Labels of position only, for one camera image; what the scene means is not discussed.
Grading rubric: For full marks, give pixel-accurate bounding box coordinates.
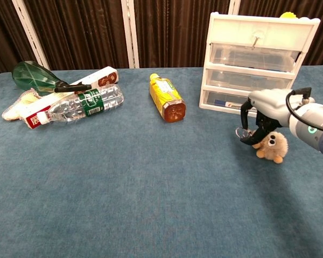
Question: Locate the tan plush toy keychain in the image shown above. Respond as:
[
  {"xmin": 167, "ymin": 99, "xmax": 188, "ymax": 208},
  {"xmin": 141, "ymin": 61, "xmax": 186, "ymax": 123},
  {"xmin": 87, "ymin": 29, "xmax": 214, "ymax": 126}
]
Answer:
[{"xmin": 235, "ymin": 126, "xmax": 289, "ymax": 164}]

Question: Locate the clear water bottle green label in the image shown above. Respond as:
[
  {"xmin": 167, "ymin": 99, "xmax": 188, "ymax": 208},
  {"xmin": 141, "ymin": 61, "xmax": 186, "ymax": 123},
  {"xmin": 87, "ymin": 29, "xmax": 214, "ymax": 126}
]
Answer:
[{"xmin": 37, "ymin": 84, "xmax": 124, "ymax": 126}]

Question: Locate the long white red box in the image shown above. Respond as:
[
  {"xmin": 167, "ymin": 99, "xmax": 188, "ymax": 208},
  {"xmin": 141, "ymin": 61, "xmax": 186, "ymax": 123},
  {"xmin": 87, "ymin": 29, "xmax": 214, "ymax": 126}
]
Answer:
[{"xmin": 20, "ymin": 66, "xmax": 118, "ymax": 130}]

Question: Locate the white frame post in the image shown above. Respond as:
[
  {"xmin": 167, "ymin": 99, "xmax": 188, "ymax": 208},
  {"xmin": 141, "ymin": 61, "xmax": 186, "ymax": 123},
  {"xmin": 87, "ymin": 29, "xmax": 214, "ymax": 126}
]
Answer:
[
  {"xmin": 228, "ymin": 0, "xmax": 242, "ymax": 16},
  {"xmin": 12, "ymin": 0, "xmax": 51, "ymax": 70},
  {"xmin": 121, "ymin": 0, "xmax": 140, "ymax": 69}
]

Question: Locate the metal hook on white base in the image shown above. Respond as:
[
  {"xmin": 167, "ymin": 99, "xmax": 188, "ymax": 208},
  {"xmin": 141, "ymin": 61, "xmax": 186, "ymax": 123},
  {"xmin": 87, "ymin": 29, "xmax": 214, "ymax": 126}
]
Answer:
[{"xmin": 250, "ymin": 31, "xmax": 266, "ymax": 52}]

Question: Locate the yellow tea bottle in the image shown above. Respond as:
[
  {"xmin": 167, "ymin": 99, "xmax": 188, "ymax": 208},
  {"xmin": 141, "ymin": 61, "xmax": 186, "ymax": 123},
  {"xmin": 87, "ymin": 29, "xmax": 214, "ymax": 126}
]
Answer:
[{"xmin": 149, "ymin": 73, "xmax": 187, "ymax": 124}]

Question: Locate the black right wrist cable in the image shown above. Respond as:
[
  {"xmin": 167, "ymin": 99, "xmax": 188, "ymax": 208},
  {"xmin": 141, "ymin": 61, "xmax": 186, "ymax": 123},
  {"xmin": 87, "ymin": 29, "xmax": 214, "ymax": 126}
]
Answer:
[{"xmin": 285, "ymin": 87, "xmax": 323, "ymax": 135}]

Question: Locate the green spray bottle black nozzle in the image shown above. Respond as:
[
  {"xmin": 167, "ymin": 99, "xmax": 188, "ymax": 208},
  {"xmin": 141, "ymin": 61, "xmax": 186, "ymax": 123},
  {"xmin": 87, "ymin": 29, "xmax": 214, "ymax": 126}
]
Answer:
[{"xmin": 12, "ymin": 60, "xmax": 93, "ymax": 96}]

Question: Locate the whiteboard marker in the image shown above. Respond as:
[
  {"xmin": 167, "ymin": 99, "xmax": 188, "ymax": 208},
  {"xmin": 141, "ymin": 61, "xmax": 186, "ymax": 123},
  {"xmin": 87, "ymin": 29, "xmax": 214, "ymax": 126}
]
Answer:
[{"xmin": 214, "ymin": 98, "xmax": 243, "ymax": 110}]

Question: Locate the blue table mat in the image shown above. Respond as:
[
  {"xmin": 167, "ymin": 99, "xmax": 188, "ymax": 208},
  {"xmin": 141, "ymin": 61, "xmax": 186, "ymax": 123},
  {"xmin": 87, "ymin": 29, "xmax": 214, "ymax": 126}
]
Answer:
[{"xmin": 0, "ymin": 66, "xmax": 323, "ymax": 258}]

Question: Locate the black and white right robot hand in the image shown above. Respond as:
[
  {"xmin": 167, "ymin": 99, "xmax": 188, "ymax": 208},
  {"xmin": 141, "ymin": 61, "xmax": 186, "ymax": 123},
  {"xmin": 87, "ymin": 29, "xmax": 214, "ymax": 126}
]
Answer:
[{"xmin": 240, "ymin": 88, "xmax": 316, "ymax": 146}]

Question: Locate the white mesh cloth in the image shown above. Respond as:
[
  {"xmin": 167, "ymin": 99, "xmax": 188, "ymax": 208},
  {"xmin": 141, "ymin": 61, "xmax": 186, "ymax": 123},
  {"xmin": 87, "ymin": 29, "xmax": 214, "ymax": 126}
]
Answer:
[{"xmin": 1, "ymin": 89, "xmax": 43, "ymax": 121}]

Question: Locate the white plastic drawer unit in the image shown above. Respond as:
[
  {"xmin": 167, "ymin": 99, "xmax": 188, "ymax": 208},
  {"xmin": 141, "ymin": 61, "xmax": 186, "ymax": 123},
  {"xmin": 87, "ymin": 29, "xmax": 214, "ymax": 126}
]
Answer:
[{"xmin": 198, "ymin": 11, "xmax": 321, "ymax": 117}]

